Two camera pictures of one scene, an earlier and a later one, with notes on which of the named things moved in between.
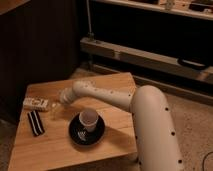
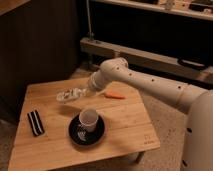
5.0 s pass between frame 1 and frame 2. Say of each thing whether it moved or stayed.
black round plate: stayed
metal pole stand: stayed
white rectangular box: moved
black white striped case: stayed
